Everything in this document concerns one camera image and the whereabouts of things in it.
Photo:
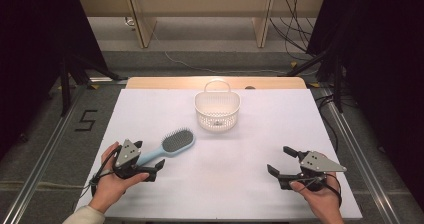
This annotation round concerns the black tripod stand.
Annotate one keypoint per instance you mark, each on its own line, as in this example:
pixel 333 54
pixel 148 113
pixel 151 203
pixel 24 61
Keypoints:
pixel 66 84
pixel 337 84

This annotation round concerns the black curtain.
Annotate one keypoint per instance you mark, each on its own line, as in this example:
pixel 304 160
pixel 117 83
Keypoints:
pixel 383 67
pixel 33 50

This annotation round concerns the beige wooden desk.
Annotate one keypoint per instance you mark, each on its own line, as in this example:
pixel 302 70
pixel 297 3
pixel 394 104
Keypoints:
pixel 200 4

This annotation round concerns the white plastic basket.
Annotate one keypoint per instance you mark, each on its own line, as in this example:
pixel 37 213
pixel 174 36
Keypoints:
pixel 217 119

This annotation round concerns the person's left hand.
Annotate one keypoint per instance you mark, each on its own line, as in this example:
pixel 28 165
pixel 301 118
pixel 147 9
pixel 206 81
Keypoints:
pixel 110 190

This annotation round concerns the white board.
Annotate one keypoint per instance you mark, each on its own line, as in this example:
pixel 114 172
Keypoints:
pixel 233 170

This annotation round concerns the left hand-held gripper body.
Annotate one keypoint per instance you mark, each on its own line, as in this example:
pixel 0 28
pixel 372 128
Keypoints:
pixel 128 154

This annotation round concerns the person's right hand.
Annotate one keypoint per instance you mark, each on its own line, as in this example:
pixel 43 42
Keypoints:
pixel 320 200

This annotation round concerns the light blue hairbrush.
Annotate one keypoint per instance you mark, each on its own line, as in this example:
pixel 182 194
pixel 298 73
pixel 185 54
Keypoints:
pixel 176 140

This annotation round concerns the wooden table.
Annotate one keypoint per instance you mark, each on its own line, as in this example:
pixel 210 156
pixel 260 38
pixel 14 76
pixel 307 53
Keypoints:
pixel 166 83

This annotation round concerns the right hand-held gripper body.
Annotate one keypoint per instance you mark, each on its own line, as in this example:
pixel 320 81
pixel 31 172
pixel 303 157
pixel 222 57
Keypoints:
pixel 316 162

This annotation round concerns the yellow tape piece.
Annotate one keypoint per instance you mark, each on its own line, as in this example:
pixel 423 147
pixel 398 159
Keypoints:
pixel 94 86
pixel 293 64
pixel 314 84

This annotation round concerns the metal floor rail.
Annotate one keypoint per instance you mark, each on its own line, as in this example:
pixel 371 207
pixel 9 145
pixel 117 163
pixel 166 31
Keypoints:
pixel 363 164
pixel 43 157

